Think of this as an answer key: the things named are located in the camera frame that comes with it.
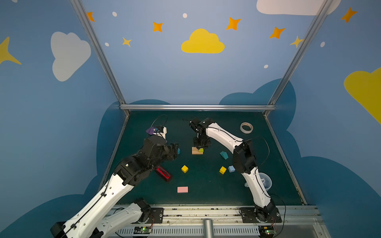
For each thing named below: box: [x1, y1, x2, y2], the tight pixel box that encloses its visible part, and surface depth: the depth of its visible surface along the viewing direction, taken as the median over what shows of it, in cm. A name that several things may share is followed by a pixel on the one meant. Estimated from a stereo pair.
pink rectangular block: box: [177, 186, 189, 193], surface depth 84 cm
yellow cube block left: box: [181, 164, 189, 174], surface depth 91 cm
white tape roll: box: [240, 121, 254, 134], surface depth 113 cm
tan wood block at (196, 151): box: [191, 148, 204, 155], surface depth 97 cm
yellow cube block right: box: [219, 165, 227, 175], surface depth 90 cm
